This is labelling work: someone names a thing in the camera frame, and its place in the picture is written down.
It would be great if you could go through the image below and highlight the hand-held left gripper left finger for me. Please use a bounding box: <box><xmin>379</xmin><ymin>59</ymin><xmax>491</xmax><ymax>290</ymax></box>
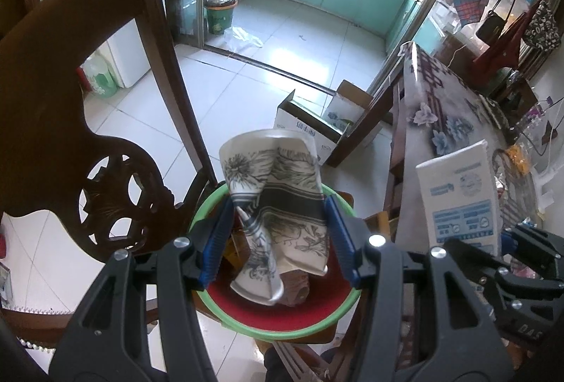
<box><xmin>48</xmin><ymin>198</ymin><xmax>237</xmax><ymax>382</ymax></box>

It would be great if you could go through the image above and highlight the table with floral cloth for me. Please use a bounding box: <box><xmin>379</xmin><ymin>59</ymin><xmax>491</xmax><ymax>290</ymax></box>
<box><xmin>402</xmin><ymin>42</ymin><xmax>548</xmax><ymax>259</ymax></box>

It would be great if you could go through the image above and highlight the floral fabric bag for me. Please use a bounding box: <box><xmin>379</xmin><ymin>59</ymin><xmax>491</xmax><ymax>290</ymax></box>
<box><xmin>522</xmin><ymin>0</ymin><xmax>563</xmax><ymax>53</ymax></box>

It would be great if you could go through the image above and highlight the green plastic jug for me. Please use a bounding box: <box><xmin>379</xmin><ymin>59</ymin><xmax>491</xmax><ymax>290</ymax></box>
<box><xmin>80</xmin><ymin>55</ymin><xmax>119</xmax><ymax>99</ymax></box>

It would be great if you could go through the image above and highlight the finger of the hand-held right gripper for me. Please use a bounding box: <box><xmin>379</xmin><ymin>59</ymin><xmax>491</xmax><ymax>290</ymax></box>
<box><xmin>473</xmin><ymin>261</ymin><xmax>564</xmax><ymax>313</ymax></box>
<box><xmin>500</xmin><ymin>224</ymin><xmax>564</xmax><ymax>274</ymax></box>

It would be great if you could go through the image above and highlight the black handbag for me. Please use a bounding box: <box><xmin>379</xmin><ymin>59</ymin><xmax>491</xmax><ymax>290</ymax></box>
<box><xmin>475</xmin><ymin>0</ymin><xmax>517</xmax><ymax>44</ymax></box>

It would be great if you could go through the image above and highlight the dark red cloth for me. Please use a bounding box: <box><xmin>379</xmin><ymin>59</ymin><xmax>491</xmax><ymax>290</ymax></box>
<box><xmin>473</xmin><ymin>12</ymin><xmax>530</xmax><ymax>71</ymax></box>

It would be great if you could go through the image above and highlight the open cardboard box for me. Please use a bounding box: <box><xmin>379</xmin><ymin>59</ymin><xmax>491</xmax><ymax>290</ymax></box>
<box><xmin>273</xmin><ymin>79</ymin><xmax>376</xmax><ymax>166</ymax></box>

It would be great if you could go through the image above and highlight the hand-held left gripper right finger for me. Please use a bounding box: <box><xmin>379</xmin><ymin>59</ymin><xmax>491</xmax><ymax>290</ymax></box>
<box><xmin>323</xmin><ymin>196</ymin><xmax>514</xmax><ymax>382</ymax></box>

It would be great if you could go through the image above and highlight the floral paper cup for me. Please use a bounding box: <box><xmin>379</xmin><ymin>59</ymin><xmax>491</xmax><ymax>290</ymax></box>
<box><xmin>219</xmin><ymin>128</ymin><xmax>331</xmax><ymax>307</ymax></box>

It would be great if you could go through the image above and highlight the white and blue box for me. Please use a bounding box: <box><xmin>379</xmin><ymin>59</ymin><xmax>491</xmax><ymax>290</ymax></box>
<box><xmin>416</xmin><ymin>139</ymin><xmax>504</xmax><ymax>258</ymax></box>

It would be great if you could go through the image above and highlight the red basin with green rim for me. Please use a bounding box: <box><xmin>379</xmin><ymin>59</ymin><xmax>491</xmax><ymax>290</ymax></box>
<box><xmin>189</xmin><ymin>180</ymin><xmax>363</xmax><ymax>342</ymax></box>

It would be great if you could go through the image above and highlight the white refrigerator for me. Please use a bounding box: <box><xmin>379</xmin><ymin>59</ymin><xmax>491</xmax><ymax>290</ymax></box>
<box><xmin>52</xmin><ymin>0</ymin><xmax>166</xmax><ymax>88</ymax></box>

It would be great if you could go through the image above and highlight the plastic bag of yellow snacks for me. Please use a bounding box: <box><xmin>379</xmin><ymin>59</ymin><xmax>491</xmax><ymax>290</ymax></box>
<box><xmin>503</xmin><ymin>144</ymin><xmax>533</xmax><ymax>176</ymax></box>

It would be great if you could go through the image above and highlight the green trash bin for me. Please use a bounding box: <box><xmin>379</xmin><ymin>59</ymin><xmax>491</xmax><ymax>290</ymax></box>
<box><xmin>204</xmin><ymin>0</ymin><xmax>239</xmax><ymax>35</ymax></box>

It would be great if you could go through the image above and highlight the white plastic bag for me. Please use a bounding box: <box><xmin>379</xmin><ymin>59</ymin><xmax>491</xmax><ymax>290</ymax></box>
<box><xmin>221</xmin><ymin>26</ymin><xmax>265</xmax><ymax>48</ymax></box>

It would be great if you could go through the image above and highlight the carved wooden chair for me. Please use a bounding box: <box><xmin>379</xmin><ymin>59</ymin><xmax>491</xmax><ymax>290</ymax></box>
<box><xmin>0</xmin><ymin>0</ymin><xmax>221</xmax><ymax>347</ymax></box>

